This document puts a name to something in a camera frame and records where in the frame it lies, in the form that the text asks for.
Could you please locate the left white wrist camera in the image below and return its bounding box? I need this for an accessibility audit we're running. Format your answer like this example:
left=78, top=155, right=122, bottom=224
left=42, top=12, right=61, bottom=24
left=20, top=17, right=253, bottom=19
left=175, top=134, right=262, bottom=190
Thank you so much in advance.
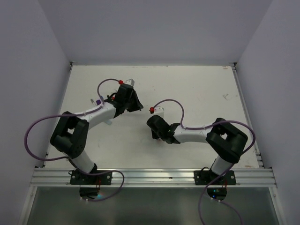
left=125, top=79, right=135, bottom=87

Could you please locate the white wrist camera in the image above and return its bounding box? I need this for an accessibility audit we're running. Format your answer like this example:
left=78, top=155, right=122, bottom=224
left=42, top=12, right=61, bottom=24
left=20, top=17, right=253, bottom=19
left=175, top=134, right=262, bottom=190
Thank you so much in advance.
left=153, top=106, right=164, bottom=118
left=125, top=79, right=135, bottom=87

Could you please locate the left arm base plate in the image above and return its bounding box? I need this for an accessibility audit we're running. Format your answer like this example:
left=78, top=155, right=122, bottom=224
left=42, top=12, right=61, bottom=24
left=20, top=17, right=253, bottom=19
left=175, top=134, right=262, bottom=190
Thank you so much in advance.
left=68, top=170, right=113, bottom=186

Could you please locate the aluminium front rail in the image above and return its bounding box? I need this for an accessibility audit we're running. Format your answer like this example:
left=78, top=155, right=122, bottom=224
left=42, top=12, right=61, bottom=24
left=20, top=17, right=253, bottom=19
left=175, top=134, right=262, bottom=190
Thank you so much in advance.
left=30, top=168, right=277, bottom=188

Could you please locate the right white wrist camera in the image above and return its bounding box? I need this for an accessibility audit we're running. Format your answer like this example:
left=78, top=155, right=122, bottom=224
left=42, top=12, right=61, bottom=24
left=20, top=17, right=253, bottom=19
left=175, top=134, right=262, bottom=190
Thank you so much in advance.
left=153, top=106, right=164, bottom=118

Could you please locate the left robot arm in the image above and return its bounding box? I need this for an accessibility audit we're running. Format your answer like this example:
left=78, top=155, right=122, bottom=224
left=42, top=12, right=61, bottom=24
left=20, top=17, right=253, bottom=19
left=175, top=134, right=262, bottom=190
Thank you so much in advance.
left=50, top=80, right=143, bottom=184

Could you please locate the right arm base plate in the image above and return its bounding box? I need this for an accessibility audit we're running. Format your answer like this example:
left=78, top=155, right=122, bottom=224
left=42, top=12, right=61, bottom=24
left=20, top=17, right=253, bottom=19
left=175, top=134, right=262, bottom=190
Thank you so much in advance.
left=194, top=170, right=237, bottom=185

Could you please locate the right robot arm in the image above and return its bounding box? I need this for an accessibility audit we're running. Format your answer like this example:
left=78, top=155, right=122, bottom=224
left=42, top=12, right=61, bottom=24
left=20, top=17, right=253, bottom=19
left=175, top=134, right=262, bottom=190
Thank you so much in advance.
left=146, top=115, right=248, bottom=184

